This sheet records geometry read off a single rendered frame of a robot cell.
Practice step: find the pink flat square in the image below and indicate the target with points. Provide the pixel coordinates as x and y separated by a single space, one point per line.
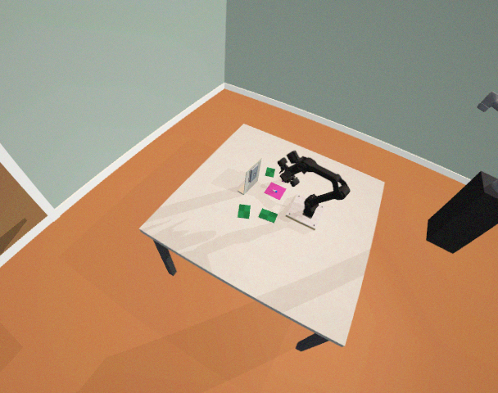
280 190

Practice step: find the green flat rectangular panel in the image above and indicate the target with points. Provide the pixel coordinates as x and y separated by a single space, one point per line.
270 172

